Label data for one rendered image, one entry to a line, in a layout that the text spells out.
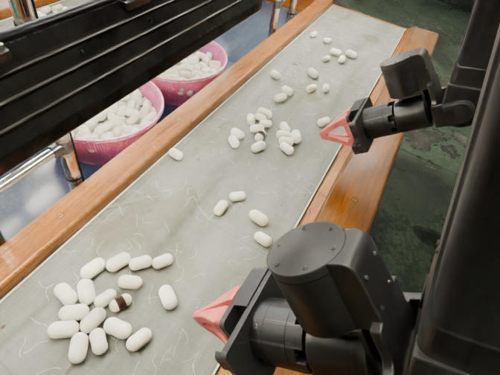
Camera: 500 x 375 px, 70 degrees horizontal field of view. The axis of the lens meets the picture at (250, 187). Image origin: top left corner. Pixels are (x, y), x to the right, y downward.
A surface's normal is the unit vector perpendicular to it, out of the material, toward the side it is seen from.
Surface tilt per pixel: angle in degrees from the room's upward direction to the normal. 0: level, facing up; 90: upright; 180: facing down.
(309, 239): 41
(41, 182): 0
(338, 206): 0
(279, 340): 55
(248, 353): 50
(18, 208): 0
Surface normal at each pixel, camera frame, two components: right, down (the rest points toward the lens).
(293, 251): -0.43, -0.83
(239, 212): 0.14, -0.68
